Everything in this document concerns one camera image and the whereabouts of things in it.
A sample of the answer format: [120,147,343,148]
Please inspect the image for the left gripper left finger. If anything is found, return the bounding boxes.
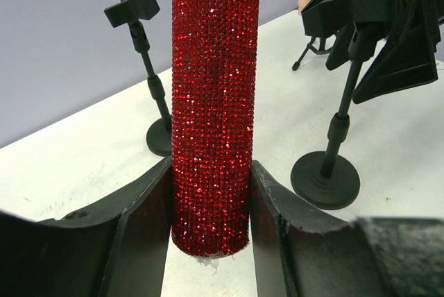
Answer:
[1,158,173,296]

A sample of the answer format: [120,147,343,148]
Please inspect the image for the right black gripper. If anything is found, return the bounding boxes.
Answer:
[325,0,443,104]

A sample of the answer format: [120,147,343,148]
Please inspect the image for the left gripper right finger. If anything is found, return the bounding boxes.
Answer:
[250,162,443,296]

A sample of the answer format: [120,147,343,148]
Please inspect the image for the black tripod shock-mount stand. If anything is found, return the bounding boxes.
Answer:
[291,0,343,71]

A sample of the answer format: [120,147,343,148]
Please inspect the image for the black round-base clip stand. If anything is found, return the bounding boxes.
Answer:
[290,0,403,210]

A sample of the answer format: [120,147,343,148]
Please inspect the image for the red glitter microphone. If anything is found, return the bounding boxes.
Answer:
[171,0,259,258]

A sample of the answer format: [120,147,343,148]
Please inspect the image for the black round-base rear stand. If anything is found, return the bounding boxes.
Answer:
[103,0,172,157]

